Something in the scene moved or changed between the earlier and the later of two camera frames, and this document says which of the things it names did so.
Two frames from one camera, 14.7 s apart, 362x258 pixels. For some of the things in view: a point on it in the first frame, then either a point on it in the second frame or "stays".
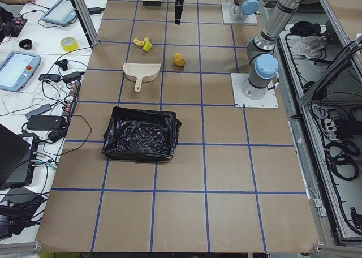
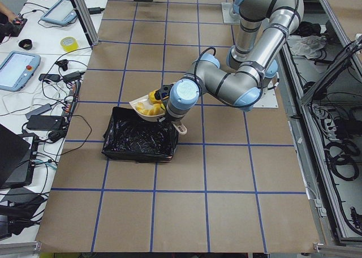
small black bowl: (26, 44) stays
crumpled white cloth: (307, 46) stays
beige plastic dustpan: (141, 73) to (146, 102)
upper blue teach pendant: (61, 13) stays
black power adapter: (45, 122) stays
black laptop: (17, 159) stays
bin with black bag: (141, 136) stays
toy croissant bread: (140, 43) to (140, 107)
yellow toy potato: (179, 60) to (152, 99)
